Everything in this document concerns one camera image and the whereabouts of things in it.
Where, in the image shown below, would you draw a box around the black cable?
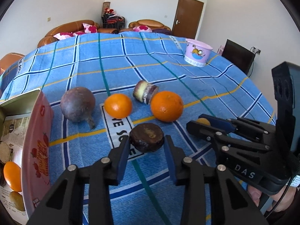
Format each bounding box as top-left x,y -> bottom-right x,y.
258,176 -> 296,219

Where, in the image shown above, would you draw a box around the pink rectangular tin box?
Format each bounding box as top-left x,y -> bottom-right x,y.
0,88 -> 55,219

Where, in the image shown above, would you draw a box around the dark chocolate round cake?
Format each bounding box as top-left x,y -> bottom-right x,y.
129,122 -> 165,152

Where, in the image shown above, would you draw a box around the brown wooden door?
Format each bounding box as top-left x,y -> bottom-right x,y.
172,0 -> 204,39

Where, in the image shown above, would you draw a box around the blue plaid tablecloth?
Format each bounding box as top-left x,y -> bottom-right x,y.
0,31 -> 276,225

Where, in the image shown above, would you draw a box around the long brown leather sofa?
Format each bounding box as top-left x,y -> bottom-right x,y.
37,20 -> 119,48

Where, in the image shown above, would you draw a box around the medium orange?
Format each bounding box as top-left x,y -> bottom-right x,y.
3,161 -> 23,192

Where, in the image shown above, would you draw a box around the green brown kiwi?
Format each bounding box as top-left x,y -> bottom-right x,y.
8,191 -> 26,212

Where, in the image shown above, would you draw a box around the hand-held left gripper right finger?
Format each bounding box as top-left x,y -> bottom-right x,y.
164,135 -> 269,225

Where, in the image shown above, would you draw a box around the stacked dark chairs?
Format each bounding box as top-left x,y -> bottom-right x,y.
101,14 -> 125,30

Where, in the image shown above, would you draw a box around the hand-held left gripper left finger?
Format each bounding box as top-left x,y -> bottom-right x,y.
28,136 -> 131,225

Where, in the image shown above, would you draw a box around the person's right hand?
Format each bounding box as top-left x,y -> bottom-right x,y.
247,184 -> 299,218

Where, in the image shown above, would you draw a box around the orange leather chair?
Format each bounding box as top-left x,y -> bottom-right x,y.
0,53 -> 25,75

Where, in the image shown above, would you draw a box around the large orange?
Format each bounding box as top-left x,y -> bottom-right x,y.
150,91 -> 184,122

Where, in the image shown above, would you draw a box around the pink cartoon print bucket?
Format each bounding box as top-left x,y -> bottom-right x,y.
183,38 -> 213,68

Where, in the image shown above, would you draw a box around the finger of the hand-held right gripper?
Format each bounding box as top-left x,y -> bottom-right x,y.
186,120 -> 270,152
198,114 -> 277,141

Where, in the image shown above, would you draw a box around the purple passion fruit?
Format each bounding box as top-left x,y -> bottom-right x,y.
60,87 -> 96,130

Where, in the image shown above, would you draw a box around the black television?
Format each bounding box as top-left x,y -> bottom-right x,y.
221,39 -> 255,77

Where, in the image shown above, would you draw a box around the small orange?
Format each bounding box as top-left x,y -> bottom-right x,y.
104,93 -> 133,119

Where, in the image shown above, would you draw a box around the brown leather armchair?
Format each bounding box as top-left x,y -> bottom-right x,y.
128,19 -> 171,32

